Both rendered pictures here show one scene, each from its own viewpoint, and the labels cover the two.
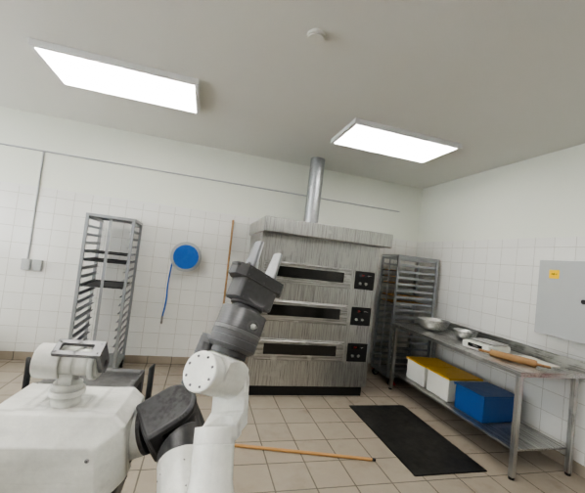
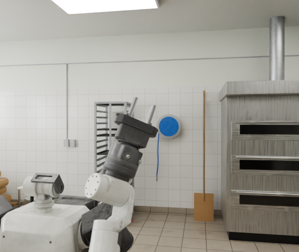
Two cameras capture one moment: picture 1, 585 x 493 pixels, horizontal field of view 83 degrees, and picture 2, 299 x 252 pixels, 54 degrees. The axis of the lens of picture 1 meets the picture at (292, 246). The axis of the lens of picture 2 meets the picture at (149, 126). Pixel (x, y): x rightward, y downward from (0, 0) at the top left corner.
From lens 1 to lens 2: 0.31 m
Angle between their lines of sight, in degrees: 25
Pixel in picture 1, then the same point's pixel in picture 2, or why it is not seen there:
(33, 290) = (72, 160)
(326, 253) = (293, 108)
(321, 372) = not seen: outside the picture
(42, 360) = (28, 185)
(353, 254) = not seen: outside the picture
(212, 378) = (97, 188)
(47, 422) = (32, 219)
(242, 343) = (119, 168)
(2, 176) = (46, 86)
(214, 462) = (100, 240)
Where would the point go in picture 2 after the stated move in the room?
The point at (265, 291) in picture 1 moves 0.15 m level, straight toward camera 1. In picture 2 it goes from (139, 132) to (113, 135)
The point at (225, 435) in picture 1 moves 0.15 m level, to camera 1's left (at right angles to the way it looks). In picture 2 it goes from (108, 225) to (59, 217)
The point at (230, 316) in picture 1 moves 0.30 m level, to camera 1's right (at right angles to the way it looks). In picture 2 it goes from (112, 150) to (231, 156)
